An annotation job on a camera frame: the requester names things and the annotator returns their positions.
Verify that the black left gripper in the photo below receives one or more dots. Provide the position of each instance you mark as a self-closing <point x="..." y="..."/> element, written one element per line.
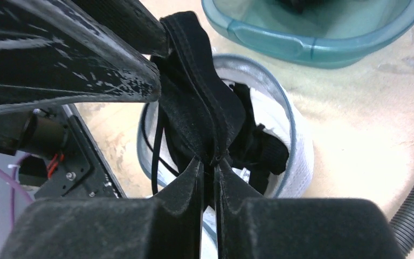
<point x="54" y="53"/>

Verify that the teal plastic basin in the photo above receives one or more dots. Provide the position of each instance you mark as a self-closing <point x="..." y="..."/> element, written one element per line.
<point x="326" y="34"/>

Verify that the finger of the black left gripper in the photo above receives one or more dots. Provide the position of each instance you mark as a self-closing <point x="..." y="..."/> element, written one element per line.
<point x="132" y="22"/>

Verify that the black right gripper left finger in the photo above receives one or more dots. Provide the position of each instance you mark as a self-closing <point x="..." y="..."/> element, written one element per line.
<point x="166" y="225"/>

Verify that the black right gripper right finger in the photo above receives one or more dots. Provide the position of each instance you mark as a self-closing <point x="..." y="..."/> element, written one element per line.
<point x="252" y="226"/>

